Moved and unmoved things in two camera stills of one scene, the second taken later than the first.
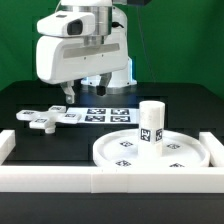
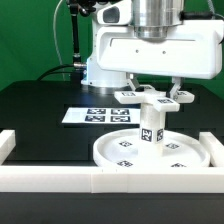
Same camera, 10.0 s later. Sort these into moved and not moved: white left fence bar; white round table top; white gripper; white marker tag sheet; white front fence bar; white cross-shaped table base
Moved: white cross-shaped table base; white gripper
Not moved: white front fence bar; white left fence bar; white marker tag sheet; white round table top
